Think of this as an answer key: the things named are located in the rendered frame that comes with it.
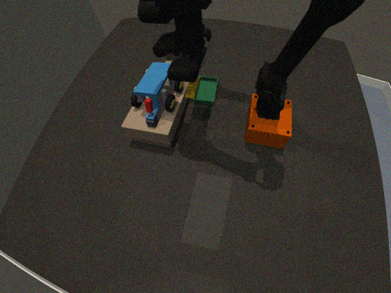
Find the tan wooden ramp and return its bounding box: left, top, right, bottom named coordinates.
left=121, top=78, right=188, bottom=148

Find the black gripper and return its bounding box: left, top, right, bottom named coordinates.
left=167, top=24, right=211, bottom=82

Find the yellow wedge with orange handle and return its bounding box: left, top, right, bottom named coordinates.
left=185, top=77, right=200, bottom=99

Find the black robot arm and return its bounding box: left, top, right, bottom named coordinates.
left=138, top=0, right=365, bottom=120

